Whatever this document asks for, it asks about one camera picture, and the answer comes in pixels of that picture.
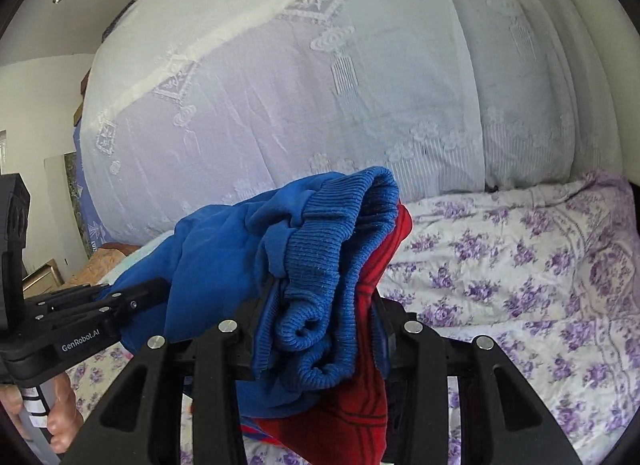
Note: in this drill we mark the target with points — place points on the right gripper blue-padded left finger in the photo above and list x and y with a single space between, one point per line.
138 419

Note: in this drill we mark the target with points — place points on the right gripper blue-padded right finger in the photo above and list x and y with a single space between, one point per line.
502 419

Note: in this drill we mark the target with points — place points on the blue and red pants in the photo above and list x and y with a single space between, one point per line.
314 251

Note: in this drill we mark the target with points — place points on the person's left hand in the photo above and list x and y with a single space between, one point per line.
64 420

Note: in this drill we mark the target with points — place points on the orange brown pillow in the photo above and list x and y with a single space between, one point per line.
105 259

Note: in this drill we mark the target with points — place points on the blue patterned cloth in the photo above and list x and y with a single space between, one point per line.
94 230

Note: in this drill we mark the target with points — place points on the purple floral bedspread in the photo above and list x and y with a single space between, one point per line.
552 273

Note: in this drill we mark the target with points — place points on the white lace draped cover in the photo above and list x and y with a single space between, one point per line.
198 102

